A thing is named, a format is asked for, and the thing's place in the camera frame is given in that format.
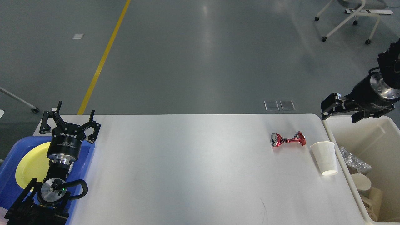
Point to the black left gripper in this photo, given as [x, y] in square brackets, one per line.
[65, 145]

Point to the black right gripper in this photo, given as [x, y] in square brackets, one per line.
[373, 96]

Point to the yellow-green plastic plate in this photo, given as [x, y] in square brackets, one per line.
[35, 164]

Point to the white paper cup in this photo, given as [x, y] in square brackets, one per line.
[324, 154]
[362, 182]

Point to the foil tray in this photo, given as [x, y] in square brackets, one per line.
[354, 164]

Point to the crushed red soda can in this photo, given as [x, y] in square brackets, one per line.
[277, 139]

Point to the brown paper ball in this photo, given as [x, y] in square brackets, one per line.
[372, 201]

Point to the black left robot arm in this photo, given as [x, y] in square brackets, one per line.
[44, 202]

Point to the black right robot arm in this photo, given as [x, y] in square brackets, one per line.
[389, 64]

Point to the white chair leg left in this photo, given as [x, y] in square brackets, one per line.
[33, 108]

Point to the cream plastic bin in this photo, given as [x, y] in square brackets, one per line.
[375, 140]

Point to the floor outlet plates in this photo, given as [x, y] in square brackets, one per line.
[279, 105]

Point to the blue plastic tray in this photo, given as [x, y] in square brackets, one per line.
[10, 191]

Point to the white office chair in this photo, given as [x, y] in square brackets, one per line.
[360, 8]

